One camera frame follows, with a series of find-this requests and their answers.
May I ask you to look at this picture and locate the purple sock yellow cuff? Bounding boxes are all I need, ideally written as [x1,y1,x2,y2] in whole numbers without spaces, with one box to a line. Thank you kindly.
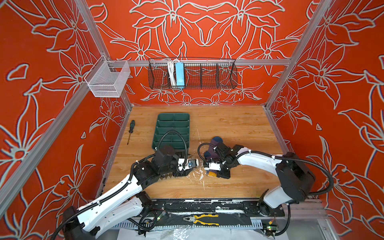
[204,146,222,177]

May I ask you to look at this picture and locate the green plastic divided tray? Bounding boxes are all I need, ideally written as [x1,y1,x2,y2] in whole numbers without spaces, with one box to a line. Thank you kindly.
[152,113,190,152]

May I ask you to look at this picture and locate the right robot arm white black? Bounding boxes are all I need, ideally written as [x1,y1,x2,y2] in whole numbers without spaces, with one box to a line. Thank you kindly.
[198,142,335,209]

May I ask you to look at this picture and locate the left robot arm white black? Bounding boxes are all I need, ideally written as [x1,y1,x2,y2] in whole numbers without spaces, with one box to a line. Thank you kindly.
[51,146,199,240]

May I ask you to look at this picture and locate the light blue box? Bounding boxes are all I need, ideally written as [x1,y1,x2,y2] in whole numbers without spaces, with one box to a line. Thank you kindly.
[175,62,185,89]

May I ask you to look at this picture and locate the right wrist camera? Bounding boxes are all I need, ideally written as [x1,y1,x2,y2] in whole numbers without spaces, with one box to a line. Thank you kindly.
[204,162,221,172]

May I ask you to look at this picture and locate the green handle screwdriver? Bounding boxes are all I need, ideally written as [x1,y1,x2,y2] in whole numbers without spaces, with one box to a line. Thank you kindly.
[127,120,136,145]

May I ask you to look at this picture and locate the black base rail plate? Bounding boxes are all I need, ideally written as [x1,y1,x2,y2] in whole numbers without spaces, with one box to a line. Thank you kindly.
[124,197,286,218]

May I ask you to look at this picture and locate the yellow handle pliers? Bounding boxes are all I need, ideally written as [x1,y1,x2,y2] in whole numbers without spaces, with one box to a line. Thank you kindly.
[182,213,220,227]

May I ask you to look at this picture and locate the white slotted cable duct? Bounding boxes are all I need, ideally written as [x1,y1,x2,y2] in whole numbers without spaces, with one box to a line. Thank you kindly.
[112,219,263,231]

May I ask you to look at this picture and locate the black wire wall basket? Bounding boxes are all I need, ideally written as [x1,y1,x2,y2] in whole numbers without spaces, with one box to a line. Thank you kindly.
[148,57,238,90]

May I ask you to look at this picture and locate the white cable bundle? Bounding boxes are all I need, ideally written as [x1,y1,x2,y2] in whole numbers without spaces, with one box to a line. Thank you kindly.
[167,59,177,87]

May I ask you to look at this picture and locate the white wire mesh basket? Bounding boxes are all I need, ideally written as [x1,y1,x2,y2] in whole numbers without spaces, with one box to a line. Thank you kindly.
[85,56,131,98]

